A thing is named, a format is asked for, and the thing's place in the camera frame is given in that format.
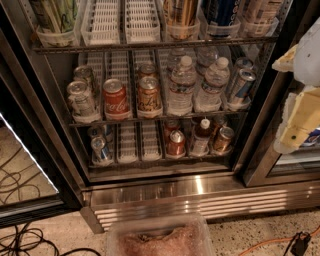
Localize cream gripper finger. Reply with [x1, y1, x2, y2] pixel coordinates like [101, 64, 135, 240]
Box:
[272, 44, 298, 72]
[273, 86, 320, 154]

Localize water bottle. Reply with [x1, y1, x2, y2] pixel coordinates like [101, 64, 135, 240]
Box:
[194, 57, 230, 112]
[167, 48, 186, 74]
[168, 55, 197, 116]
[196, 46, 219, 75]

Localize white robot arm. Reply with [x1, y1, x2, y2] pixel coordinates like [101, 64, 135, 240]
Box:
[272, 18, 320, 154]

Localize pepsi cans neighbouring fridge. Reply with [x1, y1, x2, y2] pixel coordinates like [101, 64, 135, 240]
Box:
[301, 128, 320, 147]

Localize tan top shelf can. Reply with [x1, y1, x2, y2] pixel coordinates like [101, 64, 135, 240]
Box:
[243, 0, 283, 25]

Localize blue top shelf can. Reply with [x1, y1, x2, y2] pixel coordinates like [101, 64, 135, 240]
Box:
[201, 0, 241, 26]

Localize small white-capped bottle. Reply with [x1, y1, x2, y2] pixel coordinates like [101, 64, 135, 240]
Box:
[190, 118, 211, 157]

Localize gold top shelf can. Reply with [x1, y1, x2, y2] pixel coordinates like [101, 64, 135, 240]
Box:
[163, 0, 198, 40]

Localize stainless steel fridge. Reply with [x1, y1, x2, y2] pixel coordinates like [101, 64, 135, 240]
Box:
[0, 0, 319, 233]

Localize green top shelf cans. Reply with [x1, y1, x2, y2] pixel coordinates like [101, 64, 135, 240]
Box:
[29, 0, 78, 33]

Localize open glass fridge door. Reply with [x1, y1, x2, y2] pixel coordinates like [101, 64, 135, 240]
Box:
[0, 32, 82, 228]

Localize silver blue rear can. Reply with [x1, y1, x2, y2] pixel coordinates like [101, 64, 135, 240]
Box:
[234, 57, 254, 73]

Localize silver blue can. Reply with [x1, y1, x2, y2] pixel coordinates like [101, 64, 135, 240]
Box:
[227, 68, 256, 111]
[234, 57, 254, 73]

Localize silver blue front can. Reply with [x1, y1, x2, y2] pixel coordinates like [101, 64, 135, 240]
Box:
[227, 68, 256, 111]

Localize bronze bottom rear can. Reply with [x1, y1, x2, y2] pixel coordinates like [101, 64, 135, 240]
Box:
[212, 115, 228, 134]

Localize bronze can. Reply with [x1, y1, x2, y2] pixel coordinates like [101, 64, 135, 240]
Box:
[212, 127, 234, 155]
[212, 115, 228, 134]

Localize bronze bottom front can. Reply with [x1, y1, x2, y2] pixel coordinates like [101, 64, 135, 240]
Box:
[212, 127, 234, 155]

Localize black power plug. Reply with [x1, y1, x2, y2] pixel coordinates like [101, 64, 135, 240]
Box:
[290, 232, 311, 256]

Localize red bottom front can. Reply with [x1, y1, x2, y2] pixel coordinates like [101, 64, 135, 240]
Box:
[166, 130, 185, 158]

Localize red bottom rear can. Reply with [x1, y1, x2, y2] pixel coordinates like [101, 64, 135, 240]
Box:
[164, 119, 180, 140]

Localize orange rear soda can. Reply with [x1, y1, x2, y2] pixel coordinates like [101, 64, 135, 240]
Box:
[138, 63, 158, 79]

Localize orange soda can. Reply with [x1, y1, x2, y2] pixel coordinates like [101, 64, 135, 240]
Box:
[138, 63, 158, 79]
[138, 76, 163, 118]

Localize orange front soda can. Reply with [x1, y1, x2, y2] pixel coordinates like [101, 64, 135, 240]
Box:
[138, 76, 163, 118]

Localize red coca-cola can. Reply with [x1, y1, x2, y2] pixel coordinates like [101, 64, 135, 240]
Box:
[103, 79, 129, 120]

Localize clear plastic bin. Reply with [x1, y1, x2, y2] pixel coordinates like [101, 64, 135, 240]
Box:
[106, 213, 213, 256]

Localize silver rear left can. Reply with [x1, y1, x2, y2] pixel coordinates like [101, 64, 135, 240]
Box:
[73, 65, 96, 94]

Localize rear bottom left can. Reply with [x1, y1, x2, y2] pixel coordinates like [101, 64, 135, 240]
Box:
[87, 124, 113, 142]

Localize blue white bottom can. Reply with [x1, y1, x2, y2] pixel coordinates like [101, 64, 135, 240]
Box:
[91, 136, 113, 166]

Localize silver front left can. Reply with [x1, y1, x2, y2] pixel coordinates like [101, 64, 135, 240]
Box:
[67, 80, 101, 124]

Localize orange extension cable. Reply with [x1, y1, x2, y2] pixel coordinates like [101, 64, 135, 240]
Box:
[238, 225, 320, 256]

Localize black floor cables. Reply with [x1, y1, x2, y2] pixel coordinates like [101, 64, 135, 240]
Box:
[0, 222, 102, 256]

